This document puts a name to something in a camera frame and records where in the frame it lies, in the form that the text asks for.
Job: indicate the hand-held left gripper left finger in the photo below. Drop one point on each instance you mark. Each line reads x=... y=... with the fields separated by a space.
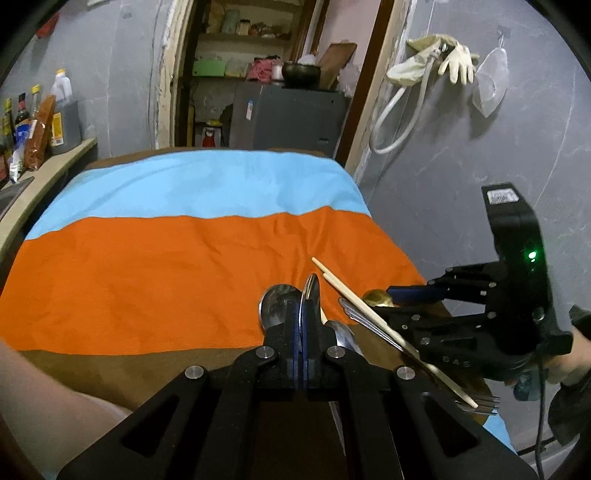
x=296 y=350

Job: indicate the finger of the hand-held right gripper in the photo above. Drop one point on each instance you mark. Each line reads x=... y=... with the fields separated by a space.
x=438 y=325
x=411 y=293

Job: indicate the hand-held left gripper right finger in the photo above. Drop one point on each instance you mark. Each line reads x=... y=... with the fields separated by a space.
x=308 y=355

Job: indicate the gold spoon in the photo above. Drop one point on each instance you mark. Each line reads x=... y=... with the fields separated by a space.
x=376 y=297

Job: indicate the wooden chopstick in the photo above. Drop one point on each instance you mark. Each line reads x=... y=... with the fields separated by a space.
x=443 y=376
x=334 y=287

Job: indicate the large steel spoon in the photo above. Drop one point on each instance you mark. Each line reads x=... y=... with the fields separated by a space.
x=274 y=304

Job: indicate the metal tongs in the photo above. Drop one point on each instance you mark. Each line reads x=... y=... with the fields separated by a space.
x=369 y=328

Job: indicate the steel fork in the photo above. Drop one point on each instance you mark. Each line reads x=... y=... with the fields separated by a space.
x=485 y=404

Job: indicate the person's right forearm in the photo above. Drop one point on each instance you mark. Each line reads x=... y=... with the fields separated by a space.
x=570 y=410

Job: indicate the person's right hand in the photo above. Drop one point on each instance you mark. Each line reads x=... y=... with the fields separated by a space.
x=565 y=367

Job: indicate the blue orange brown striped cloth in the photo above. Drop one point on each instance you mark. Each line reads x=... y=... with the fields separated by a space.
x=184 y=258

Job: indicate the clear plastic bag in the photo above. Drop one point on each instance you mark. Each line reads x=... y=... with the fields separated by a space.
x=489 y=83

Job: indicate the grey cabinet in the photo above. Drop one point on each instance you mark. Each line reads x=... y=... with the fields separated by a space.
x=286 y=120

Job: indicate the beige rubber glove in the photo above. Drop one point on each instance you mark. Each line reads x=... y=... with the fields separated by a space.
x=415 y=62

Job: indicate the red white bottle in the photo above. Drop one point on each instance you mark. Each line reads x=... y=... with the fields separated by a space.
x=210 y=136

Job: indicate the white rubber glove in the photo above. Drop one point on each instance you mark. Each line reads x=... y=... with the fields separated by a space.
x=459 y=62

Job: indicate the wooden cutting board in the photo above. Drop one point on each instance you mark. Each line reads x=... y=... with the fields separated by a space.
x=337 y=60

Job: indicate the black bowl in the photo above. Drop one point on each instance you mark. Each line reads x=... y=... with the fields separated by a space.
x=300 y=74

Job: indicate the pink cloth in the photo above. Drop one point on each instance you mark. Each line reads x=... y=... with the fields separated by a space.
x=261 y=69

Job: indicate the green box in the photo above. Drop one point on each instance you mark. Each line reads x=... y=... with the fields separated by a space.
x=210 y=68

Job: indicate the wooden shelf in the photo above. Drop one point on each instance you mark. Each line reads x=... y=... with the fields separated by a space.
x=240 y=39

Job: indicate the grey plastic canister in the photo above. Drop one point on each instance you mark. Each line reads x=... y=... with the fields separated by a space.
x=69 y=127

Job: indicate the steel sink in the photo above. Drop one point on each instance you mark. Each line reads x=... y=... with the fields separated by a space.
x=14 y=196

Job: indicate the red brown packet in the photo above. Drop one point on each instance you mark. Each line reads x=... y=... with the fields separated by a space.
x=39 y=134

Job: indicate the blue white packet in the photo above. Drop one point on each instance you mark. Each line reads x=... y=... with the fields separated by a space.
x=18 y=154

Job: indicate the white plastic bottle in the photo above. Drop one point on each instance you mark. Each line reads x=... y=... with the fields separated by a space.
x=62 y=87

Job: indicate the yellow cap sauce bottle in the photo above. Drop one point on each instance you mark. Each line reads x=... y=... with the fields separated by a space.
x=35 y=99

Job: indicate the red cap sauce bottle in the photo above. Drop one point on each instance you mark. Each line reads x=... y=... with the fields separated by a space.
x=21 y=115

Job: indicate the red bag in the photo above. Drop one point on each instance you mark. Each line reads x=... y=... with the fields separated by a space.
x=48 y=25

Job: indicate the wooden door frame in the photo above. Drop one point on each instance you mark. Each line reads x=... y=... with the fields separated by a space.
x=374 y=83

